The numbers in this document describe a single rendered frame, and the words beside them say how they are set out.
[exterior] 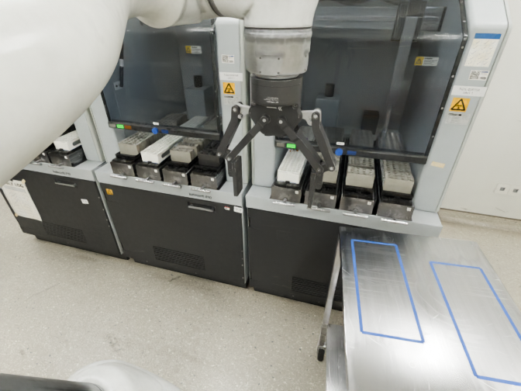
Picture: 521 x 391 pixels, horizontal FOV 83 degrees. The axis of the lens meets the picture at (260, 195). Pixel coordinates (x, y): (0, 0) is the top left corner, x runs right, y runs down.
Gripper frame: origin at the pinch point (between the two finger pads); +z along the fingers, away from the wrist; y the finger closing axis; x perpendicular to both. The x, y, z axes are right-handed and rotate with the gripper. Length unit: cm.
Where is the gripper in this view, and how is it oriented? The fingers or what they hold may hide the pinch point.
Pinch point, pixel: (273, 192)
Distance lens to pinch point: 53.5
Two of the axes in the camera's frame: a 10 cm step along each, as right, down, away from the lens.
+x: 2.8, -5.2, 8.1
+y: 9.6, 1.5, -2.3
